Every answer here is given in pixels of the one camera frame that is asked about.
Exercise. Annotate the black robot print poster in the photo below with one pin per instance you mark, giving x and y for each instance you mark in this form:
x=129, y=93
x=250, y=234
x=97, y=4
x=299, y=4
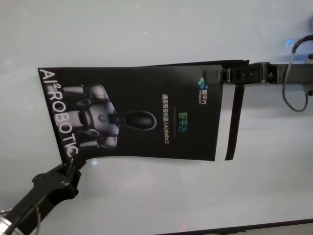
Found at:
x=146, y=110

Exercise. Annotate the dark table edge trim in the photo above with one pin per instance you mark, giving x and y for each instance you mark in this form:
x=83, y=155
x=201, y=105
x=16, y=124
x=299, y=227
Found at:
x=293, y=225

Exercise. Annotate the black tape frame outline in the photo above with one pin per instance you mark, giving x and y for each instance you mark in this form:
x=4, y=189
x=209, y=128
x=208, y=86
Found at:
x=233, y=122

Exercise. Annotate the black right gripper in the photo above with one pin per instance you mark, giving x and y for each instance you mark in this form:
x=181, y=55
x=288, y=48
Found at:
x=269, y=74

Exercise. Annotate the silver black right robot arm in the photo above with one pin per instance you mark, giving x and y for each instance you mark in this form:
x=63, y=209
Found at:
x=309, y=73

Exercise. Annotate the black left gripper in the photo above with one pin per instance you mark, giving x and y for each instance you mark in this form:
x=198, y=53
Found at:
x=56, y=183

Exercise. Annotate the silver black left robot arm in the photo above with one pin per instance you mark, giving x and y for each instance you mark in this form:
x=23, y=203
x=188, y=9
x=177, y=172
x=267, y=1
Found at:
x=6, y=226

